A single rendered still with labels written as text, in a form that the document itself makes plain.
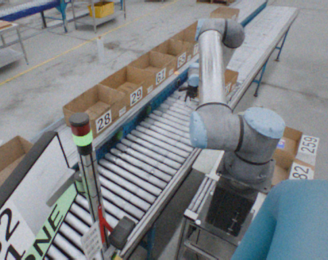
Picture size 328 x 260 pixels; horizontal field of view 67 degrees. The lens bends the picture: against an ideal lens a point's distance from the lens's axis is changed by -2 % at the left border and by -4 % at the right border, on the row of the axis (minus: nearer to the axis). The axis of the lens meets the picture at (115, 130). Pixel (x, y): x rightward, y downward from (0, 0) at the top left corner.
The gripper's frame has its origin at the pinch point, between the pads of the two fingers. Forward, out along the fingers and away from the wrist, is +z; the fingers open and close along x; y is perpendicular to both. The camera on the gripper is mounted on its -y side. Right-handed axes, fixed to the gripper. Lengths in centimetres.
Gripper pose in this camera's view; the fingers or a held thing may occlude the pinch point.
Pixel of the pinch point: (186, 103)
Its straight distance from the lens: 224.0
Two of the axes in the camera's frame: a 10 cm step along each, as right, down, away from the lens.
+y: 7.8, 3.6, -5.1
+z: 0.6, 7.7, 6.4
